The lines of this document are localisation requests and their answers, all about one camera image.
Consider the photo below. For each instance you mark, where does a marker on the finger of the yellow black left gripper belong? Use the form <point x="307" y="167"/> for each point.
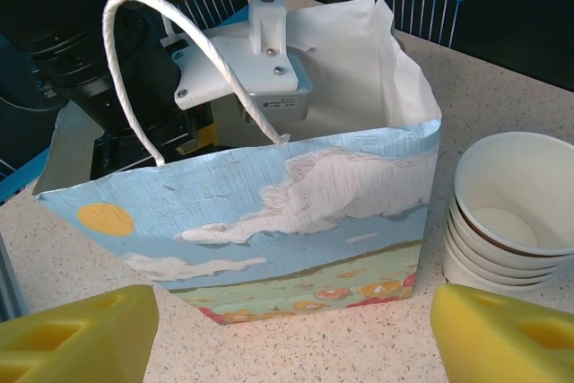
<point x="204" y="138"/>

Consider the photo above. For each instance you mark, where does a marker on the printed paper gift bag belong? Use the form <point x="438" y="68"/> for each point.
<point x="269" y="221"/>

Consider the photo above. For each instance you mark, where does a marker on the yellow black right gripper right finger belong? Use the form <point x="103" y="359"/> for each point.
<point x="502" y="342"/>

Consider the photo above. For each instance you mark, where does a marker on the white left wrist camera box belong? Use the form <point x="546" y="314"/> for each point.
<point x="269" y="69"/>

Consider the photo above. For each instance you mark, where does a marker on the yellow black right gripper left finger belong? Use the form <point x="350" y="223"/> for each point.
<point x="76" y="342"/>

